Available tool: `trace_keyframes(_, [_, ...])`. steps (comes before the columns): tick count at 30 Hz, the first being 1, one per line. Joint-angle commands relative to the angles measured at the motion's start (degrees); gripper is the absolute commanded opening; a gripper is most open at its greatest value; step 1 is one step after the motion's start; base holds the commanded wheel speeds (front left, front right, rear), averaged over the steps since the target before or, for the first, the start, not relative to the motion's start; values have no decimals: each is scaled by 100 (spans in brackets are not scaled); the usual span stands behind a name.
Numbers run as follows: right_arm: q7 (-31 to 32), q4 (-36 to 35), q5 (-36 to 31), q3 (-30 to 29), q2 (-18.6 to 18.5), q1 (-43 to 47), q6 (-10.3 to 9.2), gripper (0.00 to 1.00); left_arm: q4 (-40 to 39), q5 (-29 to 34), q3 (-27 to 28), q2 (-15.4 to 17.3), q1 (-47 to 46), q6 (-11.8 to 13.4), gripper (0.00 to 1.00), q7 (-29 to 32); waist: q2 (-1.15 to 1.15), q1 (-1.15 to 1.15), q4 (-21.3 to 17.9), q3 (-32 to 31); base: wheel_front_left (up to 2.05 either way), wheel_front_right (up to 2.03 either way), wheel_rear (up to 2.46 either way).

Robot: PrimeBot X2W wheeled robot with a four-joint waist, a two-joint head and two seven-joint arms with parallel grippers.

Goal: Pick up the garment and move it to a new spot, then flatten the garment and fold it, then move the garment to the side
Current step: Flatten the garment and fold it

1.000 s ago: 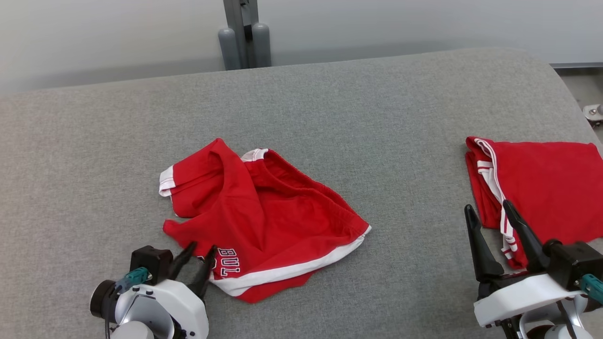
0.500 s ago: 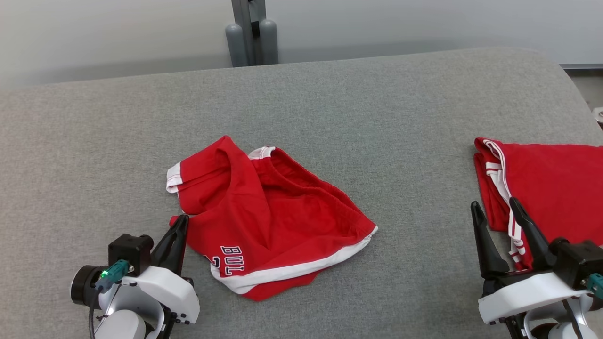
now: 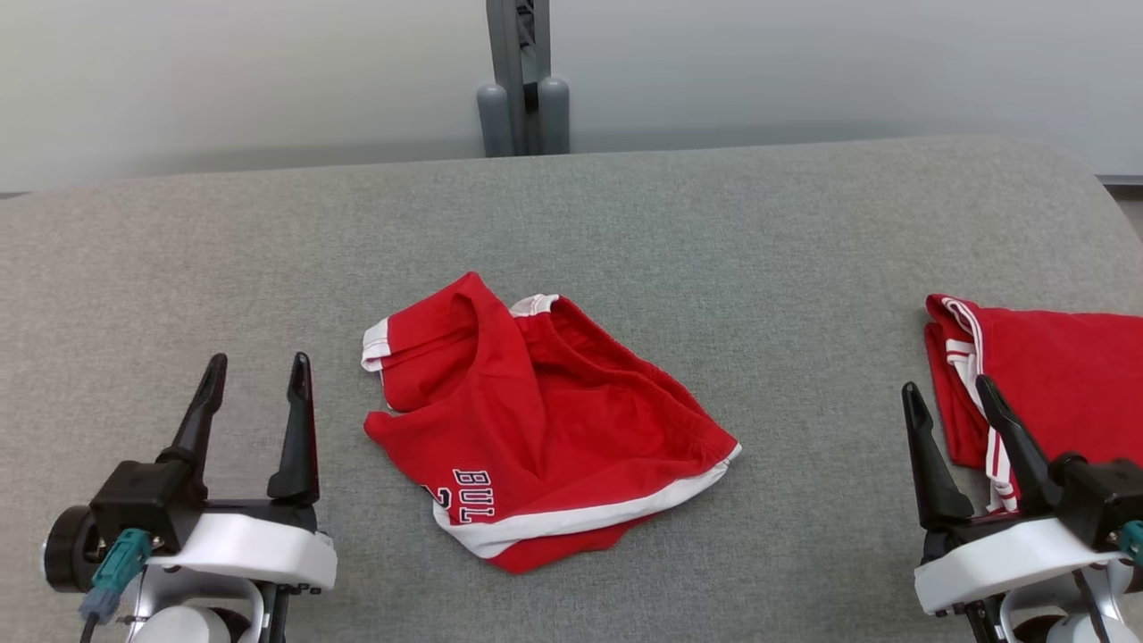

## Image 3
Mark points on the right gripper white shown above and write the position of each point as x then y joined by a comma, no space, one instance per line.
1000,558

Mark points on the grey wall baseboard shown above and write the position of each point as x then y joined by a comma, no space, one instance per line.
1123,179

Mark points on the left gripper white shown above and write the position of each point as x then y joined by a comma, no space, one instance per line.
268,545

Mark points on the red shorts white trim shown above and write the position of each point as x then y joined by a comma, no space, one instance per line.
554,420

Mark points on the grey metal partition post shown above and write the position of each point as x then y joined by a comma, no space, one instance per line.
509,71

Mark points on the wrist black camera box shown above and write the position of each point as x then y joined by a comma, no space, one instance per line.
1103,500
143,500

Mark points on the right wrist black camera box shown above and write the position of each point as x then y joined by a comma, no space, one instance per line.
1103,500

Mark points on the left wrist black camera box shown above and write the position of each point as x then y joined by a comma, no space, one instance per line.
143,500

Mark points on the red shirt white sleeves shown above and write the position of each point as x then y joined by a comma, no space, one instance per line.
1063,375

